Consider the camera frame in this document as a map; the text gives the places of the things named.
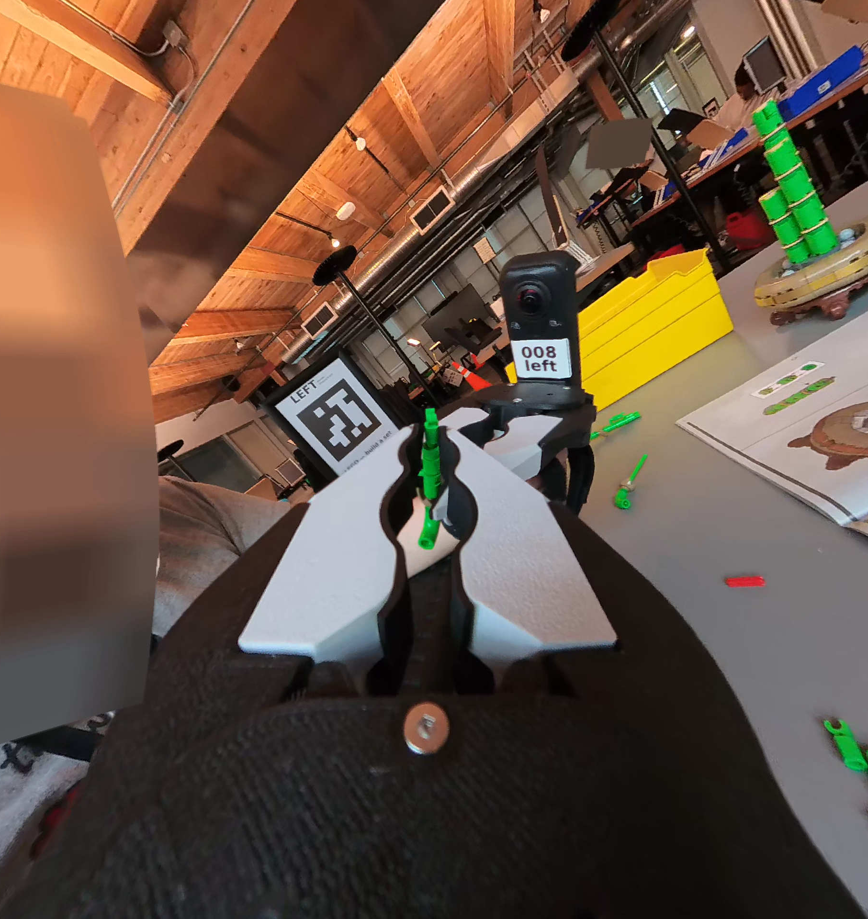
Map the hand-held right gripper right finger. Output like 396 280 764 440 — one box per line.
441 427 619 676

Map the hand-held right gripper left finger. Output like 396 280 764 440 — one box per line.
237 424 424 665

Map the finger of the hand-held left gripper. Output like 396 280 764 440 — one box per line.
487 416 565 481
441 408 498 450

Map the green lego bamboo stem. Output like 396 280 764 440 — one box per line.
416 407 447 551

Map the green lego stick tan base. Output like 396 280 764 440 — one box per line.
615 453 650 511

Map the lego bamboo plant model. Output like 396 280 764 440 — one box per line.
753 99 868 328

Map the lego instruction booklet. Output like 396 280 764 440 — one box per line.
676 299 868 551

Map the black monitor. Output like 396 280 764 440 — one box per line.
423 283 510 353

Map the person in grey shirt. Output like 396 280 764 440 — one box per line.
0 477 293 919

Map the yellow plastic bin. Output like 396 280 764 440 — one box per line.
506 302 735 412
579 248 716 324
579 283 725 360

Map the black light stand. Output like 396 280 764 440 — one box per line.
561 0 729 277
312 244 442 414

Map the red container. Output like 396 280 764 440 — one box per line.
727 208 774 251

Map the blue plastic bin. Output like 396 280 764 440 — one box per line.
777 45 867 122

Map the metal ventilation duct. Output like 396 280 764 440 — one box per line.
333 50 600 310

